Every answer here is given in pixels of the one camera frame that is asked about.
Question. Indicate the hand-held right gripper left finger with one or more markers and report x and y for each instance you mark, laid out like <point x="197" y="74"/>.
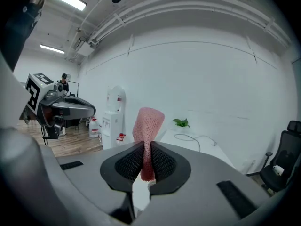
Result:
<point x="98" y="173"/>

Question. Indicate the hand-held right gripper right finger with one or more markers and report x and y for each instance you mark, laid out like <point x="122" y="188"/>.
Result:
<point x="200" y="185"/>

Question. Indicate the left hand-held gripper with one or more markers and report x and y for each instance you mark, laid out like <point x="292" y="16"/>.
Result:
<point x="33" y="95"/>

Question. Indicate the pink cloth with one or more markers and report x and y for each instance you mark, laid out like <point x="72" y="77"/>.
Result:
<point x="148" y="126"/>

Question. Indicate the clear water bottle on dispenser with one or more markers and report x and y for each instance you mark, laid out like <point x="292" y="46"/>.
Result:
<point x="116" y="98"/>

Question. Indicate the white water dispenser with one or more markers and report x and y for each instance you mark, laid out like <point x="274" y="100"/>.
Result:
<point x="113" y="131"/>

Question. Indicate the green potted plant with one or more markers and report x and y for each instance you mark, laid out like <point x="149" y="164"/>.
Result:
<point x="181" y="123"/>

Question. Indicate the small white bottle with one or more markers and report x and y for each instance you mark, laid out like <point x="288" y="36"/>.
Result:
<point x="278" y="170"/>

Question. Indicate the black mesh office chair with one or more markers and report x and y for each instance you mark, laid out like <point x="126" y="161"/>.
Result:
<point x="289" y="145"/>

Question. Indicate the white ceiling pipes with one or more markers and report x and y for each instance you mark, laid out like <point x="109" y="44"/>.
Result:
<point x="188" y="6"/>

